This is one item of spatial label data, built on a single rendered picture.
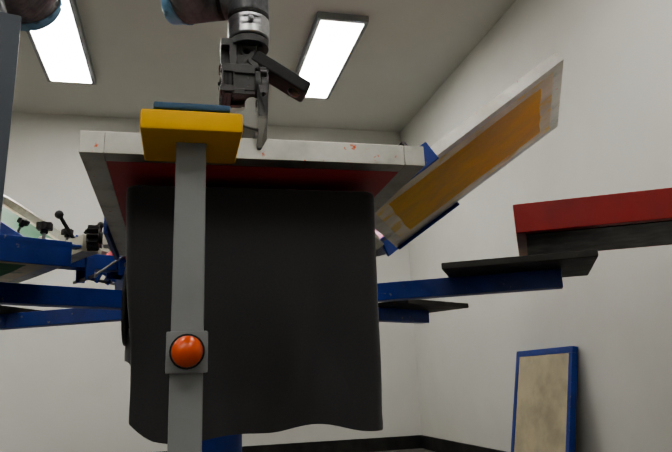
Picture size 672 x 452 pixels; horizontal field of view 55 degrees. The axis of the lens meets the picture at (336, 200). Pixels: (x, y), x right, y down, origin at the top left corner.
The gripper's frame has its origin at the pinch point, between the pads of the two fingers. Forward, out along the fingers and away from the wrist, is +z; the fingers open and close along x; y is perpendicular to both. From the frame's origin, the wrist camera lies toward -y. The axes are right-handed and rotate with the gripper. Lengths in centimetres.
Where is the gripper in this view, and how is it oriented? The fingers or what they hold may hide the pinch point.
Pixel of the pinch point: (262, 146)
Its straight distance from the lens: 112.3
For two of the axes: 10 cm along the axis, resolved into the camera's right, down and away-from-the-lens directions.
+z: 0.5, 9.6, -2.9
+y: -9.7, -0.2, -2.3
